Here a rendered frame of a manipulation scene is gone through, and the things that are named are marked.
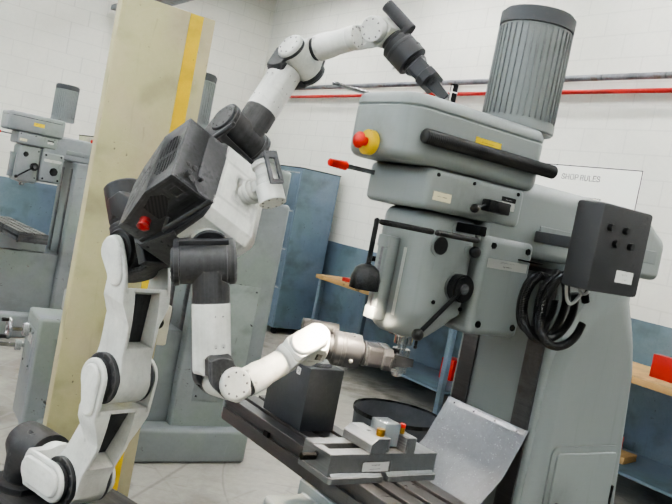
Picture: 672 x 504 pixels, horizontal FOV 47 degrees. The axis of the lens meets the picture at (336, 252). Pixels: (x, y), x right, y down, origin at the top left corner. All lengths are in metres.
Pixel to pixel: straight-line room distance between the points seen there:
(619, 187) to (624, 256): 4.86
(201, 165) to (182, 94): 1.62
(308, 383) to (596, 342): 0.82
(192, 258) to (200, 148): 0.29
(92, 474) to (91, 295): 1.23
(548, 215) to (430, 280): 0.42
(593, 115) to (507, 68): 5.05
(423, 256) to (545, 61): 0.62
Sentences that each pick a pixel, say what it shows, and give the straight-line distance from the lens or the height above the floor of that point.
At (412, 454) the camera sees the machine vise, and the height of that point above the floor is 1.01.
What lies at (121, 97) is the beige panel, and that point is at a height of 1.87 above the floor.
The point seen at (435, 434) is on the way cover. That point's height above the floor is 0.99.
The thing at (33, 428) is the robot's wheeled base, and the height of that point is 0.75.
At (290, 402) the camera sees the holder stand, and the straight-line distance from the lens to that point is 2.35.
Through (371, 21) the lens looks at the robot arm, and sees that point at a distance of 2.07.
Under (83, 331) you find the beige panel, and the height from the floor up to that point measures 0.88.
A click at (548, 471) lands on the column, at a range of 2.28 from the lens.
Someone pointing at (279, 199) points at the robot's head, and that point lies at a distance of 1.89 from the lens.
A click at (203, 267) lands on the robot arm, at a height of 1.40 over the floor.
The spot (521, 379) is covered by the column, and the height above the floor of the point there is 1.23.
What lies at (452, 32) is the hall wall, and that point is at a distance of 8.76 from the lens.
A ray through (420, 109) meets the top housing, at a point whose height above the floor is 1.85.
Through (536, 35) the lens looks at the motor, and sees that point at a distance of 2.16.
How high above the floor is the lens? 1.59
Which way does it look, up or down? 3 degrees down
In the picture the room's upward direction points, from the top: 11 degrees clockwise
